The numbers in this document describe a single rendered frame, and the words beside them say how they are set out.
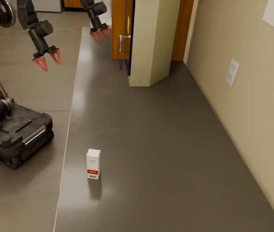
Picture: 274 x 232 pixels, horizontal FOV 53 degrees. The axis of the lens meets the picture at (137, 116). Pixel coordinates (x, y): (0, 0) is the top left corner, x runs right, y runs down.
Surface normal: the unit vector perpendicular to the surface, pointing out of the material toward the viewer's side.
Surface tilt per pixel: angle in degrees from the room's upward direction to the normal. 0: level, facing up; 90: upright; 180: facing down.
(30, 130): 0
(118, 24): 90
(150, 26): 90
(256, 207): 0
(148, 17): 90
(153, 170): 0
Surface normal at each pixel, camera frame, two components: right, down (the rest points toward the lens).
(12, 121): 0.07, -0.82
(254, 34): -0.99, 0.00
